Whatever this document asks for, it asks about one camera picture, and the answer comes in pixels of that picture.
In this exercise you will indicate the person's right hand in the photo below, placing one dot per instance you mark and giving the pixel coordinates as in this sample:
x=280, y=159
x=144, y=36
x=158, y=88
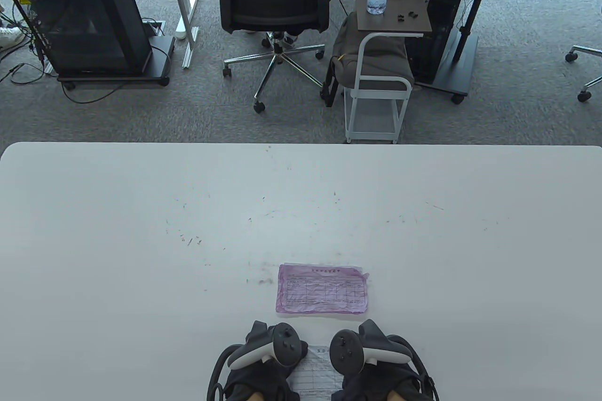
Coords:
x=371, y=382

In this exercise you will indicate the person's left hand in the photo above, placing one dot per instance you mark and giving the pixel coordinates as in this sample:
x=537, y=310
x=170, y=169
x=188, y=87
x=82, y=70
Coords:
x=263, y=380

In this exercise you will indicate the white paper invoice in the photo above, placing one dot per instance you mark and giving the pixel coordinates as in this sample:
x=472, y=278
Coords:
x=317, y=373

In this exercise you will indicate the pink paper invoice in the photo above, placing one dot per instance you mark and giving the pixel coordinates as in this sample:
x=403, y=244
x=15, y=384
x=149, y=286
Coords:
x=320, y=288

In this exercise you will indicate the person's left forearm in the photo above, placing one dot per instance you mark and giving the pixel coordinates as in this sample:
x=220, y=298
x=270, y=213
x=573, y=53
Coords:
x=256, y=396

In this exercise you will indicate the black and grey hand controller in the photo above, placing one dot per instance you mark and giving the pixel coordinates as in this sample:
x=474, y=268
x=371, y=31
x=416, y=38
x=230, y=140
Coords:
x=345, y=349
x=284, y=344

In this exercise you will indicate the black standing desk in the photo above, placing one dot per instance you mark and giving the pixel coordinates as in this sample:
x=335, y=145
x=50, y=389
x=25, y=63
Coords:
x=463, y=72

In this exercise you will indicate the grey fabric bag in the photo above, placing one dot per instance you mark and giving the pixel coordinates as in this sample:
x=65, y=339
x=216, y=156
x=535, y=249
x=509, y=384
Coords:
x=345, y=51

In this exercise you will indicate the black wheeled platform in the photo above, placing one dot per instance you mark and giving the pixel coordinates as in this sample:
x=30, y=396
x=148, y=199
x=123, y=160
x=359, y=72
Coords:
x=160, y=51

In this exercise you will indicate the floor socket box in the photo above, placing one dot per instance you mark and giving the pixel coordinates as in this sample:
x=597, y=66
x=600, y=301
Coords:
x=153, y=28

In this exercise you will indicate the chrome chair base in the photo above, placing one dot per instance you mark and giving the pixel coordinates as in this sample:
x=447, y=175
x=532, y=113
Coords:
x=590, y=83

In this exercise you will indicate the black computer tower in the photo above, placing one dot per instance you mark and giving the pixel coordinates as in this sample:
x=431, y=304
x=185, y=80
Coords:
x=447, y=6

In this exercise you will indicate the black glass computer case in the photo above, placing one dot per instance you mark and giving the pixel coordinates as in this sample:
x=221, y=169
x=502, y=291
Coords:
x=80, y=20

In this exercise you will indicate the white power strip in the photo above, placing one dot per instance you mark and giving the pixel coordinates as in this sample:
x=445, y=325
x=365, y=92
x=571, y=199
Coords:
x=9, y=37

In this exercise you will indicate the brown side table white frame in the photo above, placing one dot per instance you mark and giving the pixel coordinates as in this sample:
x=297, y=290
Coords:
x=409, y=25

